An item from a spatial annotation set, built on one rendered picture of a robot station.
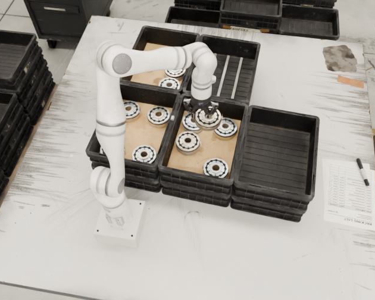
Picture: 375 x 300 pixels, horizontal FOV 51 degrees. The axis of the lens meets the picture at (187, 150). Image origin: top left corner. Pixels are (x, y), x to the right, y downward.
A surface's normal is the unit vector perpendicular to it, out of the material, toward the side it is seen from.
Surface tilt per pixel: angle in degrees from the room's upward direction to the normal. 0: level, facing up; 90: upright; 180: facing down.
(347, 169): 0
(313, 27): 0
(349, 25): 0
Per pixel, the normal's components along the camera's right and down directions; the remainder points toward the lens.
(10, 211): -0.01, -0.56
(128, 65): 0.61, 0.43
